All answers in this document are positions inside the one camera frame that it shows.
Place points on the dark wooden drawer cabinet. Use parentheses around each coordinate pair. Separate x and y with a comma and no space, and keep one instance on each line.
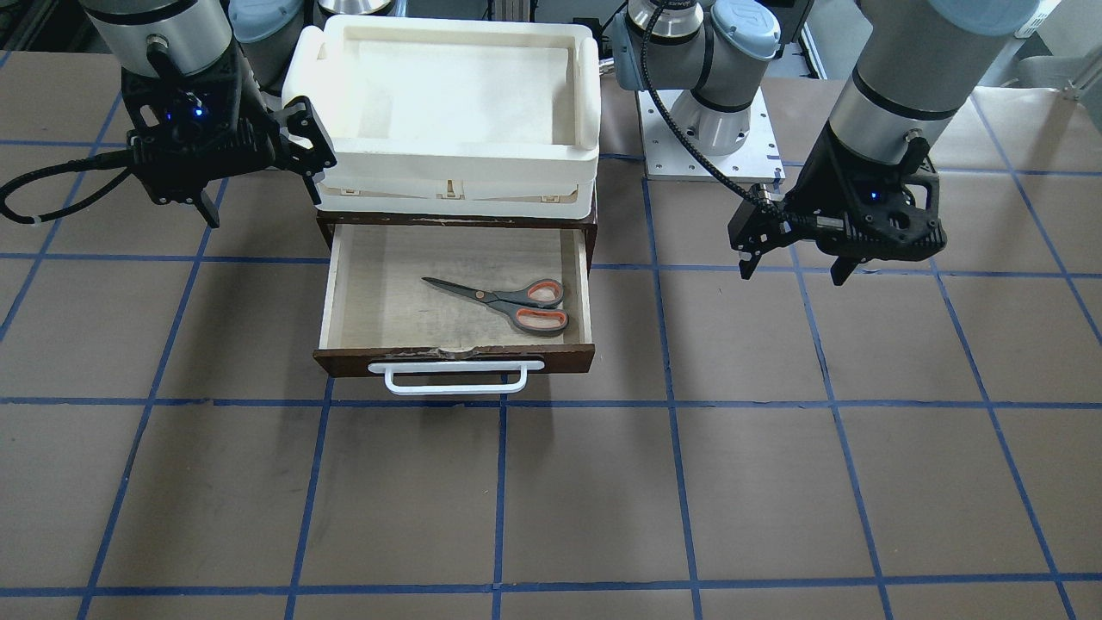
(328,220)

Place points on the grey orange scissors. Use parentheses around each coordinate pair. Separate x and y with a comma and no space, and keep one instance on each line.
(532,309)

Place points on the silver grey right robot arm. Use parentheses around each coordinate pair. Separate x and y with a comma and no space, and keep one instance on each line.
(198,31)

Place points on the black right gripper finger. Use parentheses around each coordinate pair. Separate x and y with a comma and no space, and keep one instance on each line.
(312,185)
(208,211)

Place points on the wooden drawer with white handle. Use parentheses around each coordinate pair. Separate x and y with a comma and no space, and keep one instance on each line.
(383,318)

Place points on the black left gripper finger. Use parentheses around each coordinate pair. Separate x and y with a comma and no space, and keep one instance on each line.
(843,268)
(749,261)

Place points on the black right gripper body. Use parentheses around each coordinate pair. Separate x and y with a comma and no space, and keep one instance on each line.
(244,102)

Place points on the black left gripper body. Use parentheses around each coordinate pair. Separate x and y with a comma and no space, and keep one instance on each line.
(825,175)

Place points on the white plastic tray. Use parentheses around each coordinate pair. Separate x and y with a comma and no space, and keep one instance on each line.
(453,117)

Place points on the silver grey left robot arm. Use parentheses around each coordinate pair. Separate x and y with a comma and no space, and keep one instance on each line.
(917,69)

